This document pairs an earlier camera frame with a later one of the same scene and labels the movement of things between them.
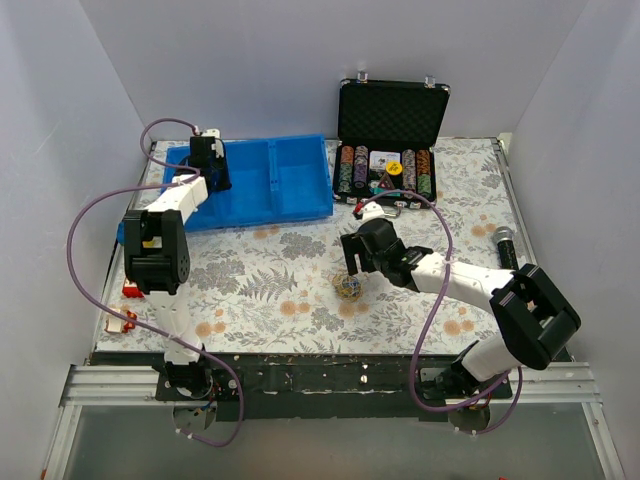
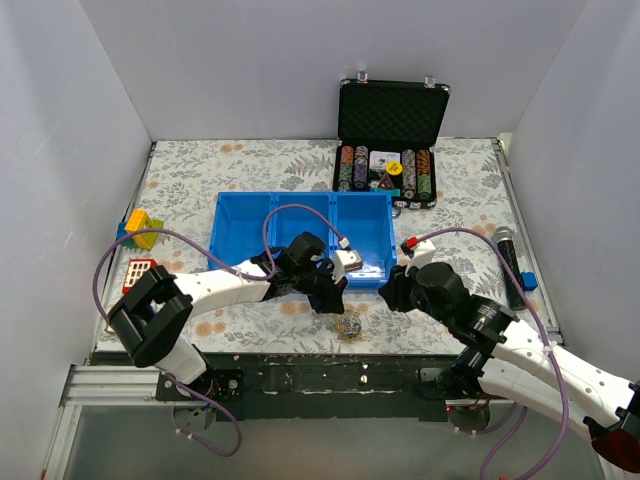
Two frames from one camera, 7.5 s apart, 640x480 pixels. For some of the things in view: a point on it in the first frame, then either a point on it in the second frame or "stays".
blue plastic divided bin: x=272 y=179 → x=247 y=224
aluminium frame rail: x=115 y=385 stays
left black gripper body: x=218 y=178 → x=326 y=282
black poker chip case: x=386 y=133 stays
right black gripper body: x=357 y=248 → x=400 y=288
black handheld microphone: x=507 y=251 stays
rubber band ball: x=347 y=287 → x=349 y=326
